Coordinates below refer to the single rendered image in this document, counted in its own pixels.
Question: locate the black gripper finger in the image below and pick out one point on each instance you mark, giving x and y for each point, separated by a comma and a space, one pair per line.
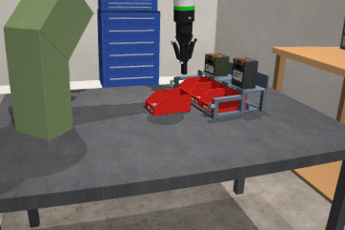
182, 53
189, 51

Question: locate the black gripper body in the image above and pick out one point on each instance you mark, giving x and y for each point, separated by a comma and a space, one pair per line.
183, 31

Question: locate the dark grey case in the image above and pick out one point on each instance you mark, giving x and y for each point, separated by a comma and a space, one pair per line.
244, 73

